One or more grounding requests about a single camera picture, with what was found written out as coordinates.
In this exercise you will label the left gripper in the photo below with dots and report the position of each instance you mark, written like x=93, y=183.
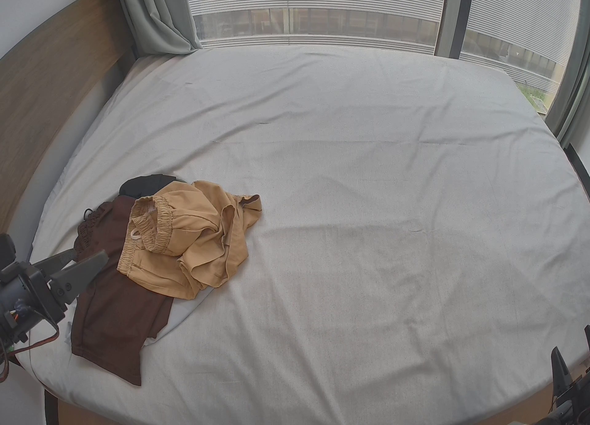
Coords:
x=27, y=287

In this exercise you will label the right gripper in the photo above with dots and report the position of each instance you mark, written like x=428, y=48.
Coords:
x=578, y=402

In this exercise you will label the tan shorts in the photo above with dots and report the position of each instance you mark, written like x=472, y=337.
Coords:
x=198, y=239

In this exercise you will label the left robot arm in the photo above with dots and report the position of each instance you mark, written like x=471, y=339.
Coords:
x=16, y=331

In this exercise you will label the bed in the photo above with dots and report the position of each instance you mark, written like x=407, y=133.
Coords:
x=345, y=183

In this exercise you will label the brown shorts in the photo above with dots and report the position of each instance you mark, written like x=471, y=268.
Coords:
x=115, y=317

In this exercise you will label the black garment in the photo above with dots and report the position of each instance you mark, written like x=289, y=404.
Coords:
x=143, y=185

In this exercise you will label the white garment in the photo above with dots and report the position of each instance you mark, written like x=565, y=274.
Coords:
x=184, y=310

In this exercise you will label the grey-green curtain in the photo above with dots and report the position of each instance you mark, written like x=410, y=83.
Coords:
x=152, y=8

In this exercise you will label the window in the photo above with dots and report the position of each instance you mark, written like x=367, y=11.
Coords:
x=454, y=4

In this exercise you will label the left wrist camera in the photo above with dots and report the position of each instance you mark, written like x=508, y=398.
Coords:
x=7, y=250

